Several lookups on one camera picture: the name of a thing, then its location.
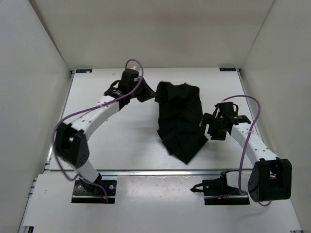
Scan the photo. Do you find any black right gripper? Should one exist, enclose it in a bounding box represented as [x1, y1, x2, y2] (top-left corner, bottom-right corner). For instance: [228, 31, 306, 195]
[197, 114, 226, 141]

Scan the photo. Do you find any black skirt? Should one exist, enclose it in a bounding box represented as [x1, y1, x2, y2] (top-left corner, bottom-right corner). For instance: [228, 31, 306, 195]
[155, 82, 208, 165]

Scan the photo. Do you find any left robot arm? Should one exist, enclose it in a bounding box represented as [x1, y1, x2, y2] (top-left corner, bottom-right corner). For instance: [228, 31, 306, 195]
[52, 75, 154, 195]

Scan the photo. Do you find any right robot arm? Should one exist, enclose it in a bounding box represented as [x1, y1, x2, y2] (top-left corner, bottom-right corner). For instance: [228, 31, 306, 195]
[191, 113, 292, 202]

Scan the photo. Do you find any right corner label sticker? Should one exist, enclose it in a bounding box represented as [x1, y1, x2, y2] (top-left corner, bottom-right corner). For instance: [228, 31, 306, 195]
[219, 67, 236, 72]

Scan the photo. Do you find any corner label sticker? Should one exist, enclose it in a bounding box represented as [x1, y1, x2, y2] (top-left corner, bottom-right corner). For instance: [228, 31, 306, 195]
[219, 67, 236, 72]
[75, 69, 92, 73]

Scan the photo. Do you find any left corner label sticker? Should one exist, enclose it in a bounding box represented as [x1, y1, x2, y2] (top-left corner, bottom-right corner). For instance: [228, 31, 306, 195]
[75, 69, 92, 73]

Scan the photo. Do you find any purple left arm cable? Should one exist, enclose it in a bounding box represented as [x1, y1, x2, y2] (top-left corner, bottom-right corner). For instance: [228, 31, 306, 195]
[52, 59, 144, 182]

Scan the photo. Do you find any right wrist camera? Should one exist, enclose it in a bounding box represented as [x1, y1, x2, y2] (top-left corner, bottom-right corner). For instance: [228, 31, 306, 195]
[215, 102, 239, 118]

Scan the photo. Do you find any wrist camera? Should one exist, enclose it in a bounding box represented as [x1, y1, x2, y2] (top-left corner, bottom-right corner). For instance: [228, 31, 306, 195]
[215, 102, 239, 118]
[120, 68, 139, 86]

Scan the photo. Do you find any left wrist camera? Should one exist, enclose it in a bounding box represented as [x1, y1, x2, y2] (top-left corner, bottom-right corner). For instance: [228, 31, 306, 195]
[120, 68, 139, 86]

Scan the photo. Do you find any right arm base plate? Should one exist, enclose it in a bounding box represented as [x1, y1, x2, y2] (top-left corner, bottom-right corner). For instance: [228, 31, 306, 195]
[202, 177, 250, 206]

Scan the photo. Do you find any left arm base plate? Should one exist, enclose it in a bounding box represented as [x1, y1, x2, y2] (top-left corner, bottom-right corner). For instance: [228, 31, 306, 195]
[71, 176, 117, 204]

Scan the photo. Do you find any aluminium table edge rail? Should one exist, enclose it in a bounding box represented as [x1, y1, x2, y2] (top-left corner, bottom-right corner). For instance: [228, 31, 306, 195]
[43, 168, 256, 177]

